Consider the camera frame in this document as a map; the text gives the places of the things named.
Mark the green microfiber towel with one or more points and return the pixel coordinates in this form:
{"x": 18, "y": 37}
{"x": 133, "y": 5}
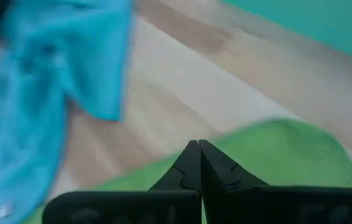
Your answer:
{"x": 281, "y": 155}

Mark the blue microfiber towel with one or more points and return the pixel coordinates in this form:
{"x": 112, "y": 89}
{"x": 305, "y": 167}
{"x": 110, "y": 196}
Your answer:
{"x": 39, "y": 77}

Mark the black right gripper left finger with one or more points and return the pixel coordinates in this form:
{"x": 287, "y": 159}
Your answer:
{"x": 163, "y": 202}

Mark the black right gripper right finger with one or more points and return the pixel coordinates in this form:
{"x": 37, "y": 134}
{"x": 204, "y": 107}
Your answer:
{"x": 257, "y": 205}

